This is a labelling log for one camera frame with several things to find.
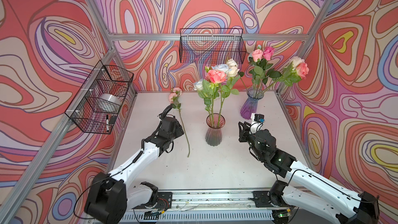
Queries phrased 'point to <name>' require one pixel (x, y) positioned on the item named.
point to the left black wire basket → (95, 106)
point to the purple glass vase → (251, 105)
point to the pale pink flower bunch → (173, 98)
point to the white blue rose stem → (204, 95)
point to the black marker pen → (107, 123)
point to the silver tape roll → (109, 102)
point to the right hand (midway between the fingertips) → (241, 126)
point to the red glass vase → (214, 122)
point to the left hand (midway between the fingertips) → (180, 127)
